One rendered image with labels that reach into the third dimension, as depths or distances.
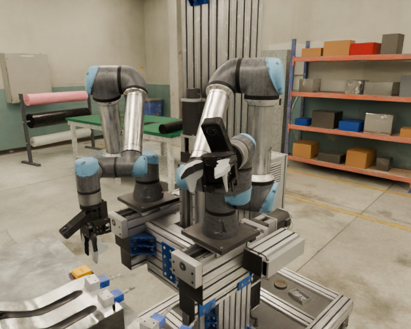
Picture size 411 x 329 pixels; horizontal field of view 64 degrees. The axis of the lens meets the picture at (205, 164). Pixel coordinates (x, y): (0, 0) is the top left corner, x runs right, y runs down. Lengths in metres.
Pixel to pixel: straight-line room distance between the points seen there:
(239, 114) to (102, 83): 0.58
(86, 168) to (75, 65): 7.19
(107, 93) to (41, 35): 6.64
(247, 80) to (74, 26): 7.40
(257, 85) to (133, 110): 0.49
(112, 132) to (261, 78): 0.72
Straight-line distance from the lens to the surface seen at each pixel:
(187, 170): 0.65
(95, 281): 1.30
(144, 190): 1.60
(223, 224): 1.24
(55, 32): 8.13
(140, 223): 1.60
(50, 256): 1.76
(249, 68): 1.10
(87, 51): 8.42
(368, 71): 5.96
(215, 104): 1.05
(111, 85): 1.39
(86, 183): 1.13
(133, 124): 1.26
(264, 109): 1.11
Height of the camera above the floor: 1.64
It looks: 16 degrees down
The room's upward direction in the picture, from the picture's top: straight up
